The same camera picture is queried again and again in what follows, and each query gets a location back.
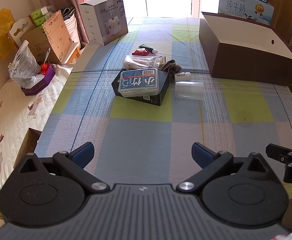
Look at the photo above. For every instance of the cotton swab bag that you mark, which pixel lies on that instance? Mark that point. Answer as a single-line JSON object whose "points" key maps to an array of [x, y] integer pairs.
{"points": [[143, 62]]}

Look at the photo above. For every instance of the black Flyco product box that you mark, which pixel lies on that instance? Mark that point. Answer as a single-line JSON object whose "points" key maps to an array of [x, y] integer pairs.
{"points": [[153, 99]]}

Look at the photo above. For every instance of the white humidifier box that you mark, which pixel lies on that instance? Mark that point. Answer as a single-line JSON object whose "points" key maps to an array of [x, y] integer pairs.
{"points": [[104, 20]]}

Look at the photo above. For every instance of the clear plastic cup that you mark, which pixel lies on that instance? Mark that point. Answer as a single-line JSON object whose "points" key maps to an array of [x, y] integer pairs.
{"points": [[189, 90]]}

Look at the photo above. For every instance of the dark brown cloth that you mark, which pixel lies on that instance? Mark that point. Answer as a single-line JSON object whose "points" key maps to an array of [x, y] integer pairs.
{"points": [[171, 67]]}

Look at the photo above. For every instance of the yellow plastic bag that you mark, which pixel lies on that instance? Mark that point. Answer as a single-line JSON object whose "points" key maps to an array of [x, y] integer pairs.
{"points": [[6, 23]]}

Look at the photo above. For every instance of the clear plastic bag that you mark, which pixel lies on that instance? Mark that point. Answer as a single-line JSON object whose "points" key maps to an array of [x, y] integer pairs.
{"points": [[24, 69]]}

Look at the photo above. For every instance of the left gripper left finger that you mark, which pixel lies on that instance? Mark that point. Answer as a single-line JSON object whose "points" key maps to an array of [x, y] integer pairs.
{"points": [[72, 165]]}

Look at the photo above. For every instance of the purple tray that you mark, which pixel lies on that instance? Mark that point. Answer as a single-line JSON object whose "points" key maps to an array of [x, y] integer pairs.
{"points": [[44, 81]]}

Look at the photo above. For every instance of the blue pure milk carton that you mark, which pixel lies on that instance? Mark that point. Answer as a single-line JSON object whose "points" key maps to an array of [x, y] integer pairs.
{"points": [[254, 10]]}

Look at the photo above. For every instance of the brown cardboard storage box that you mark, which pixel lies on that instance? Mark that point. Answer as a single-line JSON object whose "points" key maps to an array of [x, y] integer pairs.
{"points": [[240, 49]]}

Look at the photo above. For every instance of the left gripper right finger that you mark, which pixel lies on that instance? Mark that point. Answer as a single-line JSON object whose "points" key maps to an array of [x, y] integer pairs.
{"points": [[214, 165]]}

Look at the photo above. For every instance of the brown cardboard boxes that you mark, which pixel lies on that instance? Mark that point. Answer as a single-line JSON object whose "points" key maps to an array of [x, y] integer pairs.
{"points": [[51, 36]]}

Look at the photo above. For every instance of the white pill bottle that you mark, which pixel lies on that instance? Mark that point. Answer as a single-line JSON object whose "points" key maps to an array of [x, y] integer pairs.
{"points": [[183, 77]]}

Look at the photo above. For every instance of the green Mentholatum tube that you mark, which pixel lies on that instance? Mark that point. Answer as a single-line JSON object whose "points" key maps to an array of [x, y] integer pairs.
{"points": [[148, 48]]}

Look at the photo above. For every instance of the clear blue-label plastic case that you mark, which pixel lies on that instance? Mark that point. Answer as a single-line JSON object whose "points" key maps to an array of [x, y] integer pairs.
{"points": [[139, 82]]}

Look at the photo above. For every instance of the white paper bags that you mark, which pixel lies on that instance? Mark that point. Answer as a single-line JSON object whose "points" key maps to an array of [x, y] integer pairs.
{"points": [[70, 21]]}

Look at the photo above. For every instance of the red snack packet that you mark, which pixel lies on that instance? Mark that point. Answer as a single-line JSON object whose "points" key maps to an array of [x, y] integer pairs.
{"points": [[140, 52]]}

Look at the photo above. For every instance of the green tissue packs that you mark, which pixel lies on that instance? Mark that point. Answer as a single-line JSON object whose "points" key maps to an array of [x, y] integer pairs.
{"points": [[41, 15]]}

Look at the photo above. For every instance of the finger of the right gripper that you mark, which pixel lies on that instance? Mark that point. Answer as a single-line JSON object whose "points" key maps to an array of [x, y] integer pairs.
{"points": [[278, 153]]}

